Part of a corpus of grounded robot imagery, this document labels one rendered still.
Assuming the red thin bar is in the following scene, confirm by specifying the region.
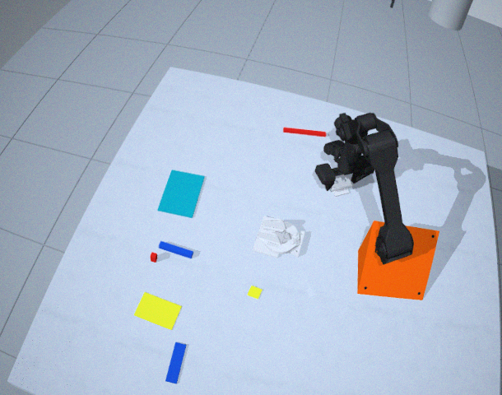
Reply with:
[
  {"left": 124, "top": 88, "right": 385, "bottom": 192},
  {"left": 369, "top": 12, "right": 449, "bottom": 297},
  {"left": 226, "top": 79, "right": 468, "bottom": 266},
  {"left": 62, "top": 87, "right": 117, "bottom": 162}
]
[{"left": 283, "top": 127, "right": 326, "bottom": 137}]

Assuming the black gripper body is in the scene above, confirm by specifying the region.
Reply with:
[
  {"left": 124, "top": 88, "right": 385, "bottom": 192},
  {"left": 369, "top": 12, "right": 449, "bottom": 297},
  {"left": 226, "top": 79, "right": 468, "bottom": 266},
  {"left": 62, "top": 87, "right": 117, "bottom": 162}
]
[{"left": 315, "top": 149, "right": 374, "bottom": 185}]

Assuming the yellow flat rectangular plate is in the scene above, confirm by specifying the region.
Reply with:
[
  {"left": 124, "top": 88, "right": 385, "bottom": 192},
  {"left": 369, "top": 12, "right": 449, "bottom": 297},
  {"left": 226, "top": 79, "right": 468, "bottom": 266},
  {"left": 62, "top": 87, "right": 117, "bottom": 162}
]
[{"left": 134, "top": 292, "right": 182, "bottom": 330}]

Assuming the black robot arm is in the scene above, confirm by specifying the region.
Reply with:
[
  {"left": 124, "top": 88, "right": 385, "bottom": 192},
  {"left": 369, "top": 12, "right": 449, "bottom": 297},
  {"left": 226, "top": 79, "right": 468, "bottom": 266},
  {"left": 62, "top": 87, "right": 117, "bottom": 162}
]
[{"left": 323, "top": 113, "right": 414, "bottom": 265}]

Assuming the yellow square tile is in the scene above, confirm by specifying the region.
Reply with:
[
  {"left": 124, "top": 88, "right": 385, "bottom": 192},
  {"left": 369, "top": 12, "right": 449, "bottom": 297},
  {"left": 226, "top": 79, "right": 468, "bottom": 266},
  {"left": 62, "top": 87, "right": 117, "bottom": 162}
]
[{"left": 247, "top": 286, "right": 263, "bottom": 299}]

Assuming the teal flat rectangular plate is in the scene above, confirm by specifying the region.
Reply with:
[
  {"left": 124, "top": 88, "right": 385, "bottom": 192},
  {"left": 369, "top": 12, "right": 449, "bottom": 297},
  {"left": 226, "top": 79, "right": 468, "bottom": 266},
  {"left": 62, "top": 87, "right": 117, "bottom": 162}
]
[{"left": 158, "top": 170, "right": 204, "bottom": 218}]

